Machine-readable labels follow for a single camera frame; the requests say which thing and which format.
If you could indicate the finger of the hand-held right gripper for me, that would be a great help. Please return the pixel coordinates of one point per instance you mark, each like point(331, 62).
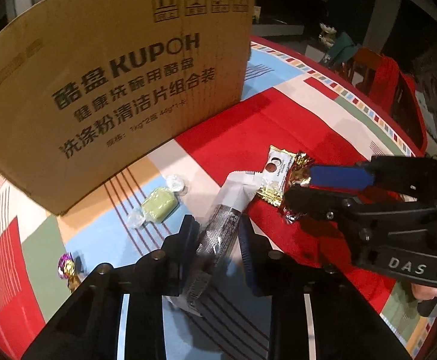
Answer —
point(338, 176)
point(316, 200)

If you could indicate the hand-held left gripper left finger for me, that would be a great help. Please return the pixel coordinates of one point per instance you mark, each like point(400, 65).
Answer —
point(188, 232)

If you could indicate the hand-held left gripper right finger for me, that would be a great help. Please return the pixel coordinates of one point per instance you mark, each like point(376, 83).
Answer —
point(246, 247)

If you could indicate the silver grey snack bar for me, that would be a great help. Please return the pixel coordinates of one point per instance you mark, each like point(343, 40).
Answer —
point(222, 225)

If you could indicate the red gold foil candy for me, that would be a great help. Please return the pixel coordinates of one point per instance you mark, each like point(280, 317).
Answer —
point(299, 168)

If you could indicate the green candy clear wrapper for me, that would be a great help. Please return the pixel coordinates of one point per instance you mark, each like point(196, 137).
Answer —
point(158, 204)

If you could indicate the white gold snack packet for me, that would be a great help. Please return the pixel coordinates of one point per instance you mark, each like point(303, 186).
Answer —
point(276, 172)

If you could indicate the purple foil candy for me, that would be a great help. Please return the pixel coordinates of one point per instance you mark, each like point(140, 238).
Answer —
point(66, 266)

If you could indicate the brown cardboard box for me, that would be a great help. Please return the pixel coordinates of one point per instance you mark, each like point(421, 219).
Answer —
point(109, 101)

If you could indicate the person's right hand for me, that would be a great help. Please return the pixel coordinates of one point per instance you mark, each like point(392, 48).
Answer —
point(424, 294)

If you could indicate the colourful patchwork tablecloth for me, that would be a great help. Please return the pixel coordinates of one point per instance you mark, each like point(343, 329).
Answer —
point(271, 120)

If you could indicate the red chair at right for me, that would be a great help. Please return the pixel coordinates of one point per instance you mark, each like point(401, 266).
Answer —
point(385, 78)

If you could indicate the green cloth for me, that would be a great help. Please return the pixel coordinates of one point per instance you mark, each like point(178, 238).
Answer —
point(344, 47)

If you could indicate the lotus ornament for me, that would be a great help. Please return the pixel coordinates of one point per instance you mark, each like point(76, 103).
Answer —
point(327, 32)

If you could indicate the white low sideboard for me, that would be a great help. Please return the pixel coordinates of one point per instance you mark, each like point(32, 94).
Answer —
point(278, 30)

